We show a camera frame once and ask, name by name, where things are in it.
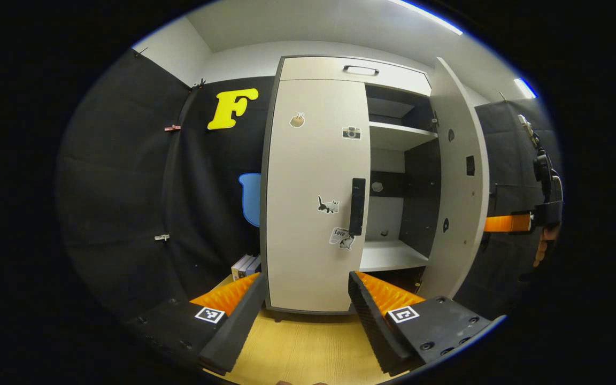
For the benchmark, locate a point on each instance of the silver cloth clip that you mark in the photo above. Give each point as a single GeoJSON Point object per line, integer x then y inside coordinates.
{"type": "Point", "coordinates": [161, 237]}

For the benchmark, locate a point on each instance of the metal door hinge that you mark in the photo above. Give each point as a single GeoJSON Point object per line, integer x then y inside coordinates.
{"type": "Point", "coordinates": [420, 279]}
{"type": "Point", "coordinates": [434, 122]}

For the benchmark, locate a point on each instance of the beige shoe cabinet door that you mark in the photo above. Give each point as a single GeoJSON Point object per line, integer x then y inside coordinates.
{"type": "Point", "coordinates": [308, 224]}
{"type": "Point", "coordinates": [463, 256]}

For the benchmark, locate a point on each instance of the white cabinet shelf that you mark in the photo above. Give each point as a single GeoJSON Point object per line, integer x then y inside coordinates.
{"type": "Point", "coordinates": [388, 256]}
{"type": "Point", "coordinates": [393, 138]}

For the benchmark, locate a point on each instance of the beige cabinet drawer front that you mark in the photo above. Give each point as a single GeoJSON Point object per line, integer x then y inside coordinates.
{"type": "Point", "coordinates": [308, 69]}

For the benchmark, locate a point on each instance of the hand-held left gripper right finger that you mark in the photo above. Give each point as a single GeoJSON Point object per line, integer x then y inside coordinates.
{"type": "Point", "coordinates": [375, 326]}

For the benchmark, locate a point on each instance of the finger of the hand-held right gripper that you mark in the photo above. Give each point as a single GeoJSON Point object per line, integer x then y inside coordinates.
{"type": "Point", "coordinates": [506, 223]}

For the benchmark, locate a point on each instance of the ceiling light strip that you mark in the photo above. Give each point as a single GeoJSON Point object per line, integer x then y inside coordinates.
{"type": "Point", "coordinates": [524, 87]}

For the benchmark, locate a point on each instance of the double-door shoe cabinet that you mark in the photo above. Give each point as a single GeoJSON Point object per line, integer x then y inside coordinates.
{"type": "Point", "coordinates": [420, 187]}

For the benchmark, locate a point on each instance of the black cloth clip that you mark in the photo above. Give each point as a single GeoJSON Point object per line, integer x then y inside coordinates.
{"type": "Point", "coordinates": [198, 84]}

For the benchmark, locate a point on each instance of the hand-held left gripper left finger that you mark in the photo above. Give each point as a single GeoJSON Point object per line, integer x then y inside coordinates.
{"type": "Point", "coordinates": [238, 326]}

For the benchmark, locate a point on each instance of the white books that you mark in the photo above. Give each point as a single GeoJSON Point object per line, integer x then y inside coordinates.
{"type": "Point", "coordinates": [245, 267]}

